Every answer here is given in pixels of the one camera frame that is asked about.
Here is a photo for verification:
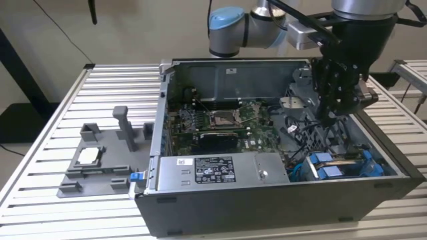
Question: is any aluminium frame table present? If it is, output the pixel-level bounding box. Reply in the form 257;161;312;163
387;59;427;101

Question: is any dark grey PC case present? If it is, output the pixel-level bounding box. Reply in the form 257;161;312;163
135;57;427;237

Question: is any hard disk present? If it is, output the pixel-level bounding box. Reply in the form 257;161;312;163
308;148;384;181

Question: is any black graphics card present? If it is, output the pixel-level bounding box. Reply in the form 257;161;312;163
199;131;240;154

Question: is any green motherboard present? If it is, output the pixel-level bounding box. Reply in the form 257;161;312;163
165;97;292;161

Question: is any blue data cable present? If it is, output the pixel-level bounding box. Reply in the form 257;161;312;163
287;159;304;182

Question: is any black stand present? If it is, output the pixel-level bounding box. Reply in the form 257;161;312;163
0;27;59;144

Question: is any CPU socket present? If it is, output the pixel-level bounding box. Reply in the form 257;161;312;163
208;109;241;128

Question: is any black cable with white tag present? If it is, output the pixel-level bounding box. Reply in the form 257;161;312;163
281;117;321;141

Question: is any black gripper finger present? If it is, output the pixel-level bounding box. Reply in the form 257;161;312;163
311;57;340;127
332;65;362;118

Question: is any silver power supply unit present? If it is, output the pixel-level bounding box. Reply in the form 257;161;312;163
155;153;289;193

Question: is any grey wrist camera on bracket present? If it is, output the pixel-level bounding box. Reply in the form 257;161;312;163
355;81;380;112

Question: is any black RAM slot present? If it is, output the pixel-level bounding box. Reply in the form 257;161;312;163
199;127;251;132
199;125;251;129

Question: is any silver CPU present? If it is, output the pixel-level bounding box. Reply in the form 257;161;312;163
76;147;103;165

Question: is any grey metal drive bracket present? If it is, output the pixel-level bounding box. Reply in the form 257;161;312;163
279;68;354;156

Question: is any thin black wall cable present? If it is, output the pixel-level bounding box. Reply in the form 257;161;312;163
32;0;92;65

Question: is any grey parts rack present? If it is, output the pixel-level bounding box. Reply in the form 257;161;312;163
56;105;155;200

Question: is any metal disk bay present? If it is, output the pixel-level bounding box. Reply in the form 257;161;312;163
299;147;392;184

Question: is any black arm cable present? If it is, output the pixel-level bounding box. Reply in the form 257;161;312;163
265;0;343;45

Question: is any black disk wire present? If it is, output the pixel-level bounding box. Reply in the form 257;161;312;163
321;123;344;157

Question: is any black hanging bar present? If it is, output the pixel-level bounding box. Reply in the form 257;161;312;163
87;0;99;25

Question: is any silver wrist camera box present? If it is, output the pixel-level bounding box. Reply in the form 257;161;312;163
287;21;324;51

